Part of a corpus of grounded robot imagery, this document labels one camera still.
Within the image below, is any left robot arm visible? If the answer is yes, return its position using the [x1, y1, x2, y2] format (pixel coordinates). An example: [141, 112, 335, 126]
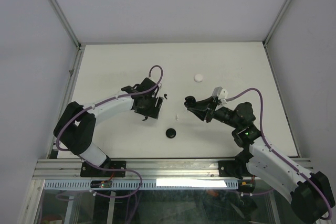
[53, 78, 163, 176]

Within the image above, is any black earbud case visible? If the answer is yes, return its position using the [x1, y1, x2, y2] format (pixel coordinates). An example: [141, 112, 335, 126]
[165, 128, 176, 138]
[184, 96, 196, 108]

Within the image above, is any white slotted cable duct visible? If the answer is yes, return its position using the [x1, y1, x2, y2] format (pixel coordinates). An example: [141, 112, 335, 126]
[44, 178, 238, 191]

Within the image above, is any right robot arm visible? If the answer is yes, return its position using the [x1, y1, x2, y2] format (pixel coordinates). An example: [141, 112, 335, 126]
[184, 96, 335, 223]

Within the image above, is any aluminium mounting rail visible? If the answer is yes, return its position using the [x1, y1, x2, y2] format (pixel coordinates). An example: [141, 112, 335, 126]
[33, 158, 234, 179]

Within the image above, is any right aluminium frame post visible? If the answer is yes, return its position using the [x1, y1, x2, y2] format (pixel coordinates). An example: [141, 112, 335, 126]
[262, 0, 293, 47]

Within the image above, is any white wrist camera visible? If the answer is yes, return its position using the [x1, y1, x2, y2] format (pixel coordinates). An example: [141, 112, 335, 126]
[149, 77, 162, 97]
[212, 87, 228, 104]

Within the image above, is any aluminium frame post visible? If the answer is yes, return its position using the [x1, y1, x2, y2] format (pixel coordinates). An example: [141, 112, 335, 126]
[48, 0, 81, 49]
[262, 0, 293, 47]

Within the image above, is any left aluminium frame post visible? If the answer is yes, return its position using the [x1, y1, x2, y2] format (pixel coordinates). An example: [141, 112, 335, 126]
[48, 0, 81, 49]

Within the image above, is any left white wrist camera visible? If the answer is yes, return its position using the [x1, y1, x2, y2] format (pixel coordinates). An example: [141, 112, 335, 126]
[149, 77, 162, 97]

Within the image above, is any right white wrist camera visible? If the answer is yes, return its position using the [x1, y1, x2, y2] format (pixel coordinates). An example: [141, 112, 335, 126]
[212, 87, 228, 104]

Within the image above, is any white earbud case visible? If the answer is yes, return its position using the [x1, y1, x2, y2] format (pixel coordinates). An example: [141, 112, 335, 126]
[194, 74, 204, 83]

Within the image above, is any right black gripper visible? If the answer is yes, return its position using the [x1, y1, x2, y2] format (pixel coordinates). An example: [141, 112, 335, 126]
[187, 96, 241, 130]

